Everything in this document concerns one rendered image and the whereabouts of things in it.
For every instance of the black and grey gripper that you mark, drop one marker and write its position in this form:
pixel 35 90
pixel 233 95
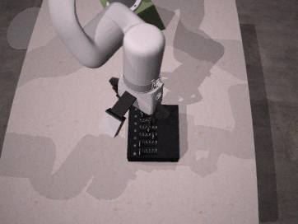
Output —
pixel 148 102

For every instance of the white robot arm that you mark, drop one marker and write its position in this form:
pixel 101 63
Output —
pixel 94 44

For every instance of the black lighting desk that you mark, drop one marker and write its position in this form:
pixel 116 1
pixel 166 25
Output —
pixel 156 143

